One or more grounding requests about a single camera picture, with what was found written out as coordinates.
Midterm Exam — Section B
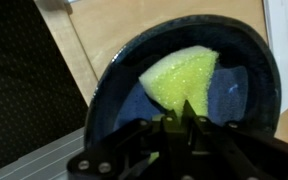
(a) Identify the black bowl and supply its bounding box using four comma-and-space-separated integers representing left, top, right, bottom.
84, 15, 281, 148

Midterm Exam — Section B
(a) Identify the yellow sponge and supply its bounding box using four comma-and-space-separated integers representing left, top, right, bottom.
138, 45, 220, 164

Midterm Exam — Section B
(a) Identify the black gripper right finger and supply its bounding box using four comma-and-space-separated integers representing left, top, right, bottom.
183, 101, 288, 180

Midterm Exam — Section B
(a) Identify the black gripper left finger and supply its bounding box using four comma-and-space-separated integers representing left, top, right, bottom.
67, 116, 176, 180

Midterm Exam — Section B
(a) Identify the white paper envelope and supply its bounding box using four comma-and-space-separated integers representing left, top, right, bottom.
263, 0, 288, 112

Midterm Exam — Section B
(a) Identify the white wall heater unit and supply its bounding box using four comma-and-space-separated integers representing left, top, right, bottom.
0, 128, 84, 180

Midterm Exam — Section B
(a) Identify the light wooden side table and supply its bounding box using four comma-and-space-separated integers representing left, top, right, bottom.
33, 0, 288, 148

